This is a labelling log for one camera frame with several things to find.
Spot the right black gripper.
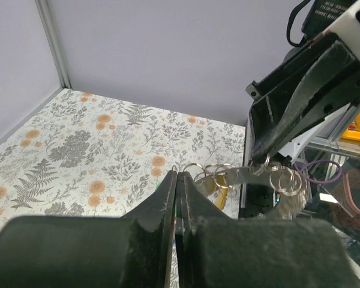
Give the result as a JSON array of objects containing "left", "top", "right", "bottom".
[{"left": 247, "top": 32, "right": 360, "bottom": 161}]

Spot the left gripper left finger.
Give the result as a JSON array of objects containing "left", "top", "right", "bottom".
[{"left": 0, "top": 171, "right": 178, "bottom": 287}]

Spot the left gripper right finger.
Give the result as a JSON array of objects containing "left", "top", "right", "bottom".
[{"left": 176, "top": 172, "right": 359, "bottom": 287}]

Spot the yellow key tag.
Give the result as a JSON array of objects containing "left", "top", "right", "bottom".
[{"left": 196, "top": 175, "right": 229, "bottom": 211}]

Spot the metal key ring disc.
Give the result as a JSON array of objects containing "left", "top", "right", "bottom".
[{"left": 191, "top": 160, "right": 311, "bottom": 220}]

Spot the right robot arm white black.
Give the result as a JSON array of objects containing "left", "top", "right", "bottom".
[{"left": 246, "top": 32, "right": 360, "bottom": 163}]

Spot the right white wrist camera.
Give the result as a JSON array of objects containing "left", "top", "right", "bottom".
[{"left": 323, "top": 0, "right": 360, "bottom": 61}]

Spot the right aluminium frame post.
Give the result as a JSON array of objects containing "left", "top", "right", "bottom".
[{"left": 35, "top": 0, "right": 72, "bottom": 89}]

